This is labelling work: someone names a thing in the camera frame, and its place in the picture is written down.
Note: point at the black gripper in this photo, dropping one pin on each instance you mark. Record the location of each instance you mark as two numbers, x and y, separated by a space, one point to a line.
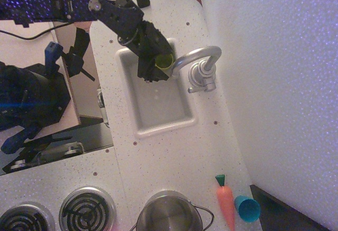
148 43

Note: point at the stainless steel pot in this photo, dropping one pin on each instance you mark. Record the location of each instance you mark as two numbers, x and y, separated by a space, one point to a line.
171 210

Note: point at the yellow-green plastic cup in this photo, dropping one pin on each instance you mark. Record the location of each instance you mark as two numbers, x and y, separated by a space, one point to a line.
164 61

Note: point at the blue clamp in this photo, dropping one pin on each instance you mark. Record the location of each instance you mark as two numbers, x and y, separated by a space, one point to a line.
52 52

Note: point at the toy stove burner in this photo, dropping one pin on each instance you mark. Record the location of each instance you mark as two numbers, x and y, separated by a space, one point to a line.
88 208
27 216

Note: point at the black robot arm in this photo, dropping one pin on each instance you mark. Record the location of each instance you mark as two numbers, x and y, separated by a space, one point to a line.
123 17

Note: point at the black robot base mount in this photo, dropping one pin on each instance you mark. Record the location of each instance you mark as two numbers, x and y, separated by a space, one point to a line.
33 98

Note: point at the right toy stove burner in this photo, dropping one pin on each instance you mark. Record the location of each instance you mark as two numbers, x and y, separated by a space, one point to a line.
88 208

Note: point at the orange toy carrot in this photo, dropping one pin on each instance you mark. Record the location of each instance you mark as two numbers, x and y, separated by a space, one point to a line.
225 199

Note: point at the teal plastic cup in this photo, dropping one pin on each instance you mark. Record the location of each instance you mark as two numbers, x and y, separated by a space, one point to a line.
248 209

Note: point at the left toy stove burner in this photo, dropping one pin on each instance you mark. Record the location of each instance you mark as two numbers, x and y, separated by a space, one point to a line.
27 216

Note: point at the silver toy faucet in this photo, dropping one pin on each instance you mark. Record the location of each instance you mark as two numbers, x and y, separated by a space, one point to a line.
201 74

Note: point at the white toy sink basin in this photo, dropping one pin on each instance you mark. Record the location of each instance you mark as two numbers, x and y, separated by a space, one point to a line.
154 107

